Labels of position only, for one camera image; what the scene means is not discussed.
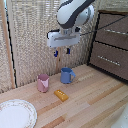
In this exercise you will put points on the white plate with patterned rim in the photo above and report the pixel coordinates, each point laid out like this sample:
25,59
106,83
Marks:
16,114

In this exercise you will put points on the dark cabinet frame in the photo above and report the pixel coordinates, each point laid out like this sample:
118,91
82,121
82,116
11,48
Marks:
97,12

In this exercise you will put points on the blue mug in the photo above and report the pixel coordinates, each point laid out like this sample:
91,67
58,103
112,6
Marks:
66,75

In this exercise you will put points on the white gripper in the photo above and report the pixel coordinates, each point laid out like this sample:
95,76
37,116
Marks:
63,38

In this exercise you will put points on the yellow rectangular block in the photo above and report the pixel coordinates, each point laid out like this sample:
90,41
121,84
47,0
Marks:
61,95

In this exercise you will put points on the beige woven blind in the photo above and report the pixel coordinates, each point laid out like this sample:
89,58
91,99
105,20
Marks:
33,36

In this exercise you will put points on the brown drawer front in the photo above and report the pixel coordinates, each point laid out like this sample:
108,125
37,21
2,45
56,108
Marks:
110,68
113,23

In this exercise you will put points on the wooden vertical post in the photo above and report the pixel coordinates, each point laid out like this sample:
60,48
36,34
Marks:
6,43

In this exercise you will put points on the pink mug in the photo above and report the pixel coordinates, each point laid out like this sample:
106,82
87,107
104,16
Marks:
43,83

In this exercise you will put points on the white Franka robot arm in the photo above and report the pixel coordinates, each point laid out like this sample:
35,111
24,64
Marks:
71,11

